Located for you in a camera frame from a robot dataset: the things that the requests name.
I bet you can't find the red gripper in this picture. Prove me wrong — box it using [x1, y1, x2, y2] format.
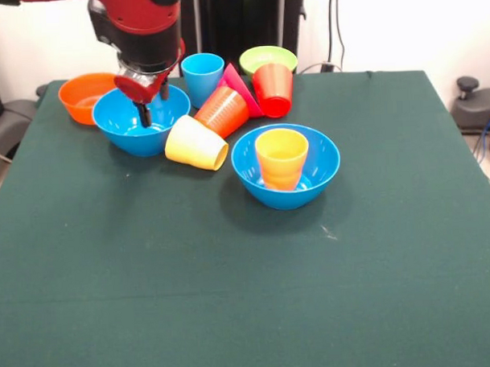
[111, 37, 190, 130]

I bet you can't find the large blue bowl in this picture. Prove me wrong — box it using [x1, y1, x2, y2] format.
[229, 122, 344, 212]
[90, 82, 194, 160]

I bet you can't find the yellow cup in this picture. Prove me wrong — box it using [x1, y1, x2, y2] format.
[163, 113, 231, 173]

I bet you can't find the orange bowl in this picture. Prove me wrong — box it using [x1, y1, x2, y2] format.
[57, 71, 121, 127]

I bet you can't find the pink bowl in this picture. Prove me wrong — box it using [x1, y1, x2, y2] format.
[216, 61, 265, 120]

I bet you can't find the red cup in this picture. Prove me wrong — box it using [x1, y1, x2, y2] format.
[250, 62, 296, 120]

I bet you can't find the green bowl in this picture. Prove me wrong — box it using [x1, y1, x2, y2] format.
[238, 44, 299, 76]

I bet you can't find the light orange cup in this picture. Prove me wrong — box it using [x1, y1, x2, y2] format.
[253, 127, 311, 192]

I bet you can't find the blue cup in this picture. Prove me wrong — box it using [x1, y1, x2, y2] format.
[179, 52, 227, 111]

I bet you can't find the dark green tablecloth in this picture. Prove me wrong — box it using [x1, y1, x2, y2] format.
[0, 64, 490, 367]

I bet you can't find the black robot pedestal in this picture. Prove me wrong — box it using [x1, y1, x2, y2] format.
[180, 0, 311, 79]

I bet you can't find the grey pedestal foot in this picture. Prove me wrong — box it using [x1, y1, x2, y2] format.
[450, 75, 490, 135]
[0, 83, 51, 161]

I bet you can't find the black hanging cable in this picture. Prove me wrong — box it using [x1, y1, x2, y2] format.
[294, 0, 349, 75]

